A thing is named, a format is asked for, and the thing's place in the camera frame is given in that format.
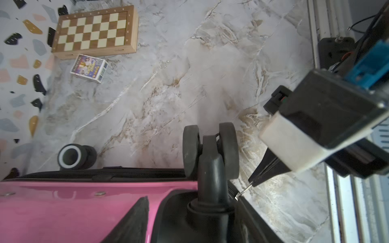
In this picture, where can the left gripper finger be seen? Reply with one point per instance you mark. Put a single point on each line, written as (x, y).
(132, 228)

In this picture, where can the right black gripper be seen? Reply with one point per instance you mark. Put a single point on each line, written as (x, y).
(361, 159)

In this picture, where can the pink hard-shell suitcase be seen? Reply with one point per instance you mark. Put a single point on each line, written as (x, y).
(196, 204)

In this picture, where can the small playing card box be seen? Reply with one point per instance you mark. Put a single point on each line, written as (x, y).
(89, 68)

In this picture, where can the wooden chessboard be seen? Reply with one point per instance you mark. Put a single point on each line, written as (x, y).
(98, 33)

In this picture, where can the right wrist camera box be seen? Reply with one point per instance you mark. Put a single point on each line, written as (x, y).
(323, 115)

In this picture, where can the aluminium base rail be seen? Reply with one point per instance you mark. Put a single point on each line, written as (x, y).
(343, 32)

